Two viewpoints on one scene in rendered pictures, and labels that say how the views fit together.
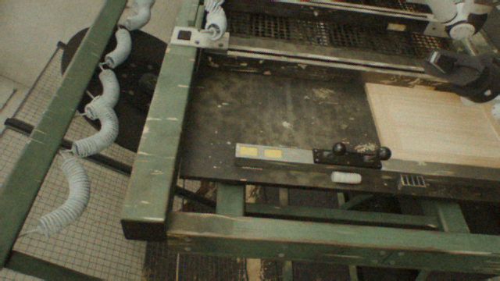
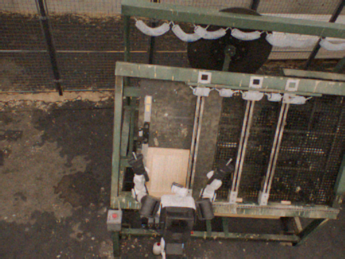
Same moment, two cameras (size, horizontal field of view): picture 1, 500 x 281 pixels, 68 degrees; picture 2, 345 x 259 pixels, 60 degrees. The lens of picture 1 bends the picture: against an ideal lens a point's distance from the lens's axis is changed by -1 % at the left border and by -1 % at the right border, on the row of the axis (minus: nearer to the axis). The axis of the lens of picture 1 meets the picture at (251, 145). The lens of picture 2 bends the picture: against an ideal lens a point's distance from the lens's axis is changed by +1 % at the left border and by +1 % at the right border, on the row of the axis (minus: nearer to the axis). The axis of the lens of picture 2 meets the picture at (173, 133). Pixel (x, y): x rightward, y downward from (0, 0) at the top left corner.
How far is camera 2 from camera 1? 1.78 m
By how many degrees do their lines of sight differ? 37
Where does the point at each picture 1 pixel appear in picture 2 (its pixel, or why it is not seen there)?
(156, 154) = (139, 71)
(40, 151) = (168, 15)
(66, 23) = not seen: outside the picture
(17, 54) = not seen: outside the picture
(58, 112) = (190, 17)
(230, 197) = (135, 92)
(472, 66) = (131, 162)
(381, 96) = (181, 154)
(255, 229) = (117, 100)
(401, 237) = (116, 141)
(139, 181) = (128, 66)
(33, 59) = not seen: outside the picture
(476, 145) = (157, 181)
